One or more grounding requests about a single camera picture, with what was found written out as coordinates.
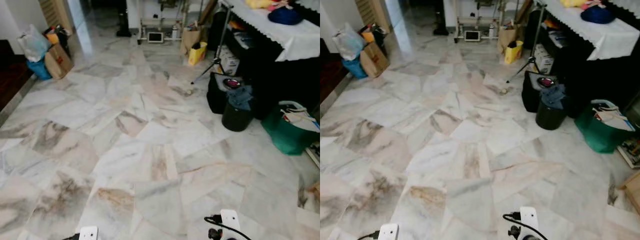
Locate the white metal rack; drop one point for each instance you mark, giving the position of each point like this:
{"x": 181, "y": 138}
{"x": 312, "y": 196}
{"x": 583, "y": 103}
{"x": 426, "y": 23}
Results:
{"x": 165, "y": 21}
{"x": 480, "y": 20}

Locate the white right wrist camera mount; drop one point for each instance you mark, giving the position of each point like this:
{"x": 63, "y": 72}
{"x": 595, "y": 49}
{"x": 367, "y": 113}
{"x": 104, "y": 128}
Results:
{"x": 230, "y": 220}
{"x": 529, "y": 217}

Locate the pink round item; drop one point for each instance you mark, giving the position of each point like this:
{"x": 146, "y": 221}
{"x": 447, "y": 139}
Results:
{"x": 231, "y": 82}
{"x": 545, "y": 81}

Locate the pink soft toy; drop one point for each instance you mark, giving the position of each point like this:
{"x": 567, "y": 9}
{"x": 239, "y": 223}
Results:
{"x": 282, "y": 5}
{"x": 593, "y": 4}

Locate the black floor stand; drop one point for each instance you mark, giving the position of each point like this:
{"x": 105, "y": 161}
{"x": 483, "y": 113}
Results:
{"x": 123, "y": 27}

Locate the white lace tablecloth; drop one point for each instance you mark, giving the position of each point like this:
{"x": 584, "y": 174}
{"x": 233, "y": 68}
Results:
{"x": 605, "y": 36}
{"x": 290, "y": 37}

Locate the black tripod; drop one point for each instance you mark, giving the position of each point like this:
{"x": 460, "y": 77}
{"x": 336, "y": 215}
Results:
{"x": 537, "y": 40}
{"x": 222, "y": 42}

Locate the blue grey cloth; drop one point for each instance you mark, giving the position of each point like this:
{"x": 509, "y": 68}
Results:
{"x": 241, "y": 96}
{"x": 554, "y": 95}

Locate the stack of books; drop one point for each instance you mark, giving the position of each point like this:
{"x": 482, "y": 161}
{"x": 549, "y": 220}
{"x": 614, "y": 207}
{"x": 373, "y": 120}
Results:
{"x": 631, "y": 151}

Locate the white cardboard box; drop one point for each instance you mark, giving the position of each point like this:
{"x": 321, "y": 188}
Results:
{"x": 543, "y": 59}
{"x": 229, "y": 60}

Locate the white framed tablet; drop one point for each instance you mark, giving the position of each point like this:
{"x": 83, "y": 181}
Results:
{"x": 155, "y": 37}
{"x": 472, "y": 35}

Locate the dark blue cap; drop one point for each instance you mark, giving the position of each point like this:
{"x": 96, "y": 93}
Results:
{"x": 597, "y": 15}
{"x": 284, "y": 16}

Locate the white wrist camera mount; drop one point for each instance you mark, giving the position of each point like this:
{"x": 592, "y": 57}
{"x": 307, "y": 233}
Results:
{"x": 388, "y": 232}
{"x": 529, "y": 217}
{"x": 88, "y": 233}
{"x": 230, "y": 220}

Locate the black bucket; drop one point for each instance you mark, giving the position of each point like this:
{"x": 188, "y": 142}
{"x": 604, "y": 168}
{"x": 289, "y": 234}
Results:
{"x": 550, "y": 117}
{"x": 236, "y": 119}

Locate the yellow plush toy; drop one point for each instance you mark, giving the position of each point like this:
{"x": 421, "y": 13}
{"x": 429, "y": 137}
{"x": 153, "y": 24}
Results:
{"x": 260, "y": 4}
{"x": 572, "y": 3}

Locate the green tote bag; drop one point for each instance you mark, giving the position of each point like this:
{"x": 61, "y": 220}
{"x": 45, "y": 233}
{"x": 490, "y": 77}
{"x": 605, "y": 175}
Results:
{"x": 286, "y": 140}
{"x": 597, "y": 137}

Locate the blue bag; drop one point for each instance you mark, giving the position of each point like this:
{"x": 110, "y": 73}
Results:
{"x": 39, "y": 70}
{"x": 355, "y": 68}

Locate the white papers in tote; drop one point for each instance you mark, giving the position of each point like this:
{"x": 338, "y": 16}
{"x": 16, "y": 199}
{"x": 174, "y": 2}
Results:
{"x": 300, "y": 120}
{"x": 612, "y": 118}

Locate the white plastic bag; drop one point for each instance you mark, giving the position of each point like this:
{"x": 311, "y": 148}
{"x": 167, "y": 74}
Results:
{"x": 348, "y": 42}
{"x": 32, "y": 44}

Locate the yellow gift bag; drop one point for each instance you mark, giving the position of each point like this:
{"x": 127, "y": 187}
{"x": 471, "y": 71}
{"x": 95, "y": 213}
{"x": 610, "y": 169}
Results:
{"x": 513, "y": 52}
{"x": 197, "y": 54}

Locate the plain brown paper bag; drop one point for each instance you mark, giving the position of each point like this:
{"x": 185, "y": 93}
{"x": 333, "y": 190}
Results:
{"x": 190, "y": 39}
{"x": 507, "y": 37}

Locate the wooden slatted door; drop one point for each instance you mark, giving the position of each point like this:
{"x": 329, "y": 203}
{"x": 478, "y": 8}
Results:
{"x": 372, "y": 11}
{"x": 52, "y": 11}

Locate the large black bag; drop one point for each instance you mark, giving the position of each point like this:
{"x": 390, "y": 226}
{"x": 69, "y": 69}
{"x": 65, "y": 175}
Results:
{"x": 530, "y": 96}
{"x": 215, "y": 97}

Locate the small black bag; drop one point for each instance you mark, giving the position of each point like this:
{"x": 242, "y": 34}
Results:
{"x": 379, "y": 34}
{"x": 63, "y": 35}

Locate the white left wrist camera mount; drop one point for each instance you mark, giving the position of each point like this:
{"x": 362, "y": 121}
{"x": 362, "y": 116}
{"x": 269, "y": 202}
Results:
{"x": 388, "y": 232}
{"x": 88, "y": 233}

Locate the black furniture under tablecloth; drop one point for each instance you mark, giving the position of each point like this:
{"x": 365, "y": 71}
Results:
{"x": 595, "y": 77}
{"x": 285, "y": 80}

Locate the brown paper bag red print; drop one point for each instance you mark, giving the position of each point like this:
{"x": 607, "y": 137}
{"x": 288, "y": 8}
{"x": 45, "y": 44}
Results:
{"x": 374, "y": 60}
{"x": 58, "y": 61}

